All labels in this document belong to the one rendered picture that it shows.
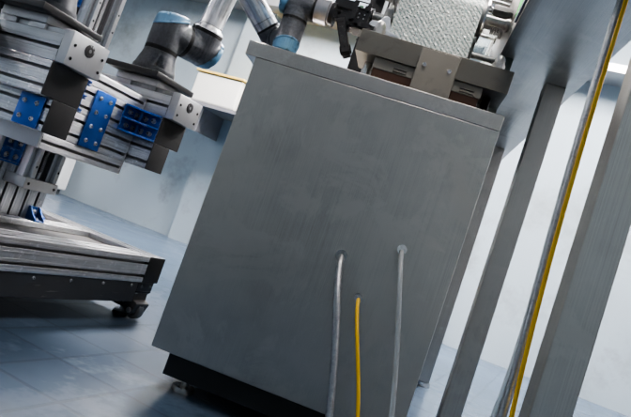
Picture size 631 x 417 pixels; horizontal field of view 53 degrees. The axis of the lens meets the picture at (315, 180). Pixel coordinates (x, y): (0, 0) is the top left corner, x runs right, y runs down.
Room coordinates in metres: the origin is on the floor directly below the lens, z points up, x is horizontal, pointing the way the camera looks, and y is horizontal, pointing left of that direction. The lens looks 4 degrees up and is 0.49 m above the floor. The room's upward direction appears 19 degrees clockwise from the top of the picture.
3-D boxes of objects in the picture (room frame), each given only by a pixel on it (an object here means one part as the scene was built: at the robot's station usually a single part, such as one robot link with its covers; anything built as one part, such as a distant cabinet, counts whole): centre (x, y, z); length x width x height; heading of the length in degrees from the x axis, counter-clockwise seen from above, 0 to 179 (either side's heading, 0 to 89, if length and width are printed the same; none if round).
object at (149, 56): (2.17, 0.66, 0.87); 0.15 x 0.15 x 0.10
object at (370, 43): (1.64, -0.19, 1.00); 0.40 x 0.16 x 0.06; 81
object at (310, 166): (2.77, -0.26, 0.43); 2.52 x 0.64 x 0.86; 171
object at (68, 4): (1.72, 0.85, 0.87); 0.15 x 0.15 x 0.10
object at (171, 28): (2.18, 0.65, 0.98); 0.13 x 0.12 x 0.14; 133
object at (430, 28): (1.77, -0.18, 1.11); 0.23 x 0.01 x 0.18; 81
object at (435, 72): (1.55, -0.20, 0.97); 0.10 x 0.03 x 0.11; 81
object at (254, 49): (2.77, -0.25, 0.88); 2.52 x 0.66 x 0.04; 171
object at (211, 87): (5.64, 1.00, 1.38); 0.53 x 0.44 x 0.29; 67
